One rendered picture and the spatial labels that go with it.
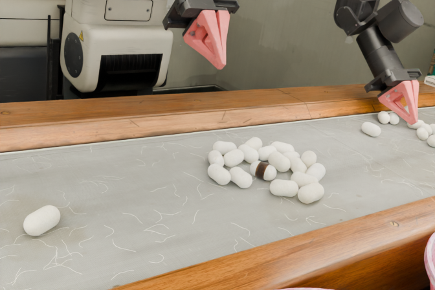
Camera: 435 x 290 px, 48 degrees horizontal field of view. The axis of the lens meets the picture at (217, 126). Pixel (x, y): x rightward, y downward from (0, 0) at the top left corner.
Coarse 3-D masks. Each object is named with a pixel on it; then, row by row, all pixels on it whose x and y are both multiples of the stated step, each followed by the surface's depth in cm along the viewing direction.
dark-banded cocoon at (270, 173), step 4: (252, 164) 63; (256, 164) 63; (252, 168) 63; (268, 168) 62; (272, 168) 62; (252, 172) 63; (268, 172) 62; (272, 172) 62; (264, 176) 62; (268, 176) 62; (272, 176) 62; (268, 180) 62
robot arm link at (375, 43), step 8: (376, 24) 95; (368, 32) 95; (376, 32) 95; (360, 40) 97; (368, 40) 95; (376, 40) 94; (384, 40) 94; (360, 48) 98; (368, 48) 95; (376, 48) 94; (368, 56) 96
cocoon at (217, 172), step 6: (210, 168) 60; (216, 168) 60; (222, 168) 60; (210, 174) 60; (216, 174) 59; (222, 174) 59; (228, 174) 59; (216, 180) 59; (222, 180) 59; (228, 180) 59
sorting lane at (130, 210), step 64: (256, 128) 81; (320, 128) 85; (384, 128) 91; (0, 192) 51; (64, 192) 53; (128, 192) 55; (192, 192) 57; (256, 192) 59; (384, 192) 65; (0, 256) 42; (64, 256) 43; (128, 256) 44; (192, 256) 46
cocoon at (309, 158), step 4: (304, 152) 69; (308, 152) 68; (312, 152) 69; (304, 156) 67; (308, 156) 67; (312, 156) 67; (316, 156) 69; (304, 160) 67; (308, 160) 67; (312, 160) 67; (316, 160) 69; (308, 164) 67
